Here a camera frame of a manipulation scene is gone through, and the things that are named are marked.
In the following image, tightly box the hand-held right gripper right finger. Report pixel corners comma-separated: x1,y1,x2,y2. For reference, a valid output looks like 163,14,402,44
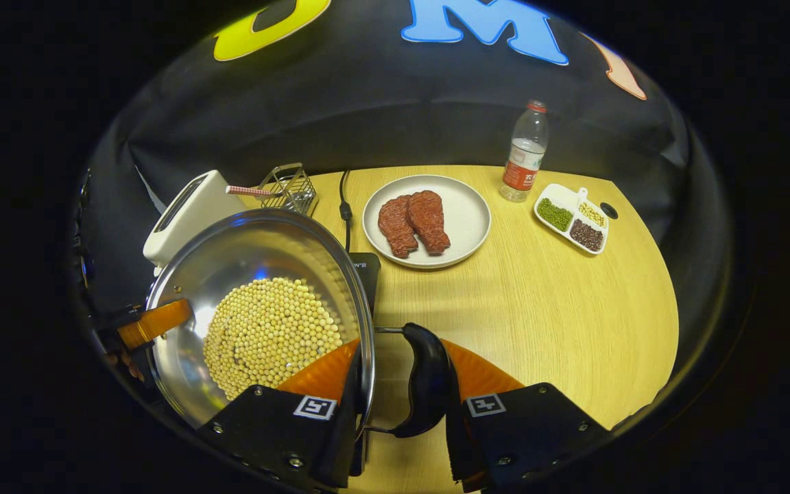
438,338,610,493

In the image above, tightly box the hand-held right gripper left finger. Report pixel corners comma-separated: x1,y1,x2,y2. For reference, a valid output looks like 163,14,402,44
195,338,370,492

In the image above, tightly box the black induction cooktop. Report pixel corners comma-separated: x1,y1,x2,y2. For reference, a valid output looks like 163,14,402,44
347,252,383,318

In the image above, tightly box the white toaster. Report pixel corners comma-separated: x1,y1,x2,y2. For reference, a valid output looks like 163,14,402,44
142,169,249,269

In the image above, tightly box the pile of soybeans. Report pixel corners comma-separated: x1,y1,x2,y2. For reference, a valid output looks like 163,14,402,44
202,277,345,402

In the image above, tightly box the white round plate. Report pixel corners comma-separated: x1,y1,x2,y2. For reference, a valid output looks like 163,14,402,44
362,174,492,270

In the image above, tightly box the heap of dark red beans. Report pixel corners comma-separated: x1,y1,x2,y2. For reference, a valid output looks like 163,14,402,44
569,219,606,252

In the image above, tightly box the heap of green beans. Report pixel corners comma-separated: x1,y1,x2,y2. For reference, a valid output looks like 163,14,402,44
537,198,575,233

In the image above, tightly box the white divided snack tray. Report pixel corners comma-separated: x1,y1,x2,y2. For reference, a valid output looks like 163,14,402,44
533,183,610,256

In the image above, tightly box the black backdrop cloth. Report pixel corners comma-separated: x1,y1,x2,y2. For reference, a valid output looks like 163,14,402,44
80,0,694,303

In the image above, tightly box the clear plastic water bottle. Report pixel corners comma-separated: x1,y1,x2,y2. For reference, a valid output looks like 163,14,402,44
499,99,551,204

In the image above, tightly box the black power cable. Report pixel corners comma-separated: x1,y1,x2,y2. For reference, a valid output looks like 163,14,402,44
337,169,355,252

